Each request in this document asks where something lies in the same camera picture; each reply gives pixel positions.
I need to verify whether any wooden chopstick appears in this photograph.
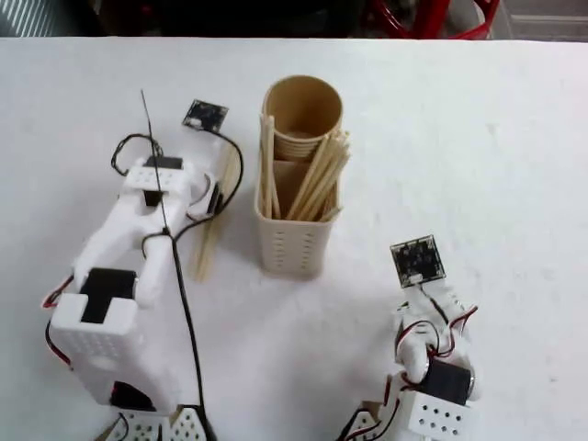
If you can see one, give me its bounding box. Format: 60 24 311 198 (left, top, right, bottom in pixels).
310 137 352 223
297 130 348 222
266 116 282 219
317 146 352 223
291 130 342 221
194 142 233 282
285 133 334 221
303 130 352 223

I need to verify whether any beige plastic slotted basket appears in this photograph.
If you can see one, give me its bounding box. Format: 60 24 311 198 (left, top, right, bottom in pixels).
253 89 345 280

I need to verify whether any brown paper cup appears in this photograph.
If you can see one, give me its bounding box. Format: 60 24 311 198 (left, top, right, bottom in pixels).
274 131 330 147
262 76 345 163
277 147 322 163
275 140 326 155

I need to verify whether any red plastic chair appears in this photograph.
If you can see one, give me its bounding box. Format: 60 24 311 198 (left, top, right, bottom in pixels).
361 0 496 41

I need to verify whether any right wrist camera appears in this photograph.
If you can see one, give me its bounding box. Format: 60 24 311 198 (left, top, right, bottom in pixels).
390 233 448 290

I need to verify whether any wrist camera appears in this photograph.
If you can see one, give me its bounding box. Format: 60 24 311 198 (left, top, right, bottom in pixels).
390 233 448 290
182 97 230 133

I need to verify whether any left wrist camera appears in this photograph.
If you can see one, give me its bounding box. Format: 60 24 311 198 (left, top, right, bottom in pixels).
182 97 230 133

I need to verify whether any black cable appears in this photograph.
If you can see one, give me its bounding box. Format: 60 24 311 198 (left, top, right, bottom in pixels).
163 130 218 441

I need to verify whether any black cable tie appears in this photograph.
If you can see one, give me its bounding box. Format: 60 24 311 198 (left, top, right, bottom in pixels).
140 88 169 233

